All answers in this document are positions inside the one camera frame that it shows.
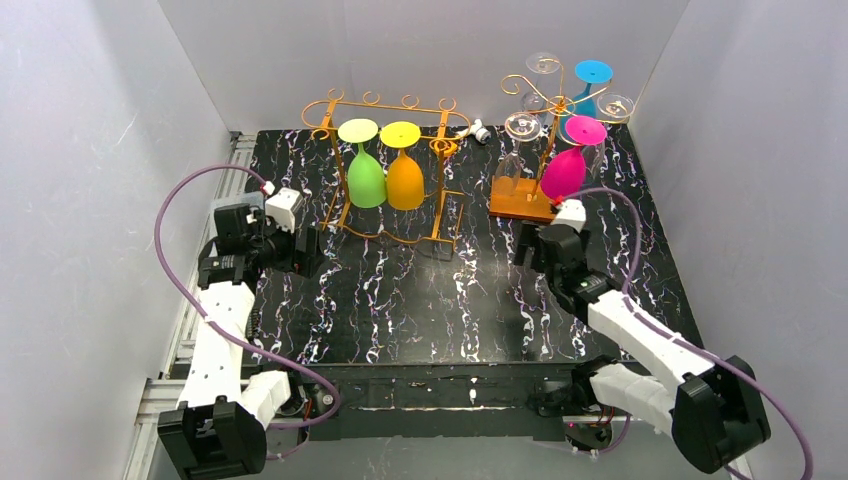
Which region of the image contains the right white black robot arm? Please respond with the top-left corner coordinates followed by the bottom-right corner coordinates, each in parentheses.
top-left (514, 222), bottom-right (771, 473)

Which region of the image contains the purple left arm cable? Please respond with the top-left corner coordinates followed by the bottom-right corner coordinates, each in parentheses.
top-left (153, 163), bottom-right (342, 462)

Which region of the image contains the green plastic wine glass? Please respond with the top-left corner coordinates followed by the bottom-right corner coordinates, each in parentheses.
top-left (338, 118), bottom-right (387, 209)

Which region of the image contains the gold rectangular rack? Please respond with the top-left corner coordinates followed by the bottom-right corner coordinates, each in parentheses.
top-left (300, 89), bottom-right (473, 255)

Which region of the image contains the blue plastic wine glass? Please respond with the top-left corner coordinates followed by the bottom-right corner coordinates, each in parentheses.
top-left (558, 60), bottom-right (614, 141)

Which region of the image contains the white pipe fitting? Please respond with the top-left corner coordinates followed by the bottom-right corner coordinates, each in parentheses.
top-left (459, 125), bottom-right (491, 145)

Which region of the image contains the black bit strip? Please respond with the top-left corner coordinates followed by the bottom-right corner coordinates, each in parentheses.
top-left (245, 310), bottom-right (261, 341)

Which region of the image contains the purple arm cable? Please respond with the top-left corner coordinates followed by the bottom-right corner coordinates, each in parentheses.
top-left (153, 163), bottom-right (342, 462)
top-left (569, 186), bottom-right (815, 480)

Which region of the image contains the clear wine glass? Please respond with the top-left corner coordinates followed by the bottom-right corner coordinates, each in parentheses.
top-left (582, 92), bottom-right (636, 182)
top-left (492, 112), bottom-right (542, 196)
top-left (518, 51), bottom-right (560, 129)

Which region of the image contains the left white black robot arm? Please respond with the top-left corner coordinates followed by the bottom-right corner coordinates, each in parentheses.
top-left (157, 199), bottom-right (323, 479)

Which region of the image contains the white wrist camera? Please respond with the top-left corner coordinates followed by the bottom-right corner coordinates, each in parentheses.
top-left (264, 187), bottom-right (305, 233)
top-left (550, 199), bottom-right (587, 233)

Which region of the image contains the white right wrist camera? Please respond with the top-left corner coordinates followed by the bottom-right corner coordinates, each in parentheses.
top-left (550, 199), bottom-right (587, 233)

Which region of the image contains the magenta plastic wine glass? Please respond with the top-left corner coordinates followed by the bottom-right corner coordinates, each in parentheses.
top-left (539, 115), bottom-right (607, 201)

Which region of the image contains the orange plastic wine glass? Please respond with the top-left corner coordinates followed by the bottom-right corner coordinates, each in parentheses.
top-left (380, 121), bottom-right (425, 211)

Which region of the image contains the clear plastic screw box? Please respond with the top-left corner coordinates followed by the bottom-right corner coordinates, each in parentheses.
top-left (225, 191), bottom-right (265, 207)

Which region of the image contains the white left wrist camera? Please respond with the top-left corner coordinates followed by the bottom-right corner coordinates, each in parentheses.
top-left (264, 187), bottom-right (305, 233)

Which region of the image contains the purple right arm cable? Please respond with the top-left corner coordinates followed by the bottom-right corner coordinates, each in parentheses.
top-left (569, 186), bottom-right (815, 480)

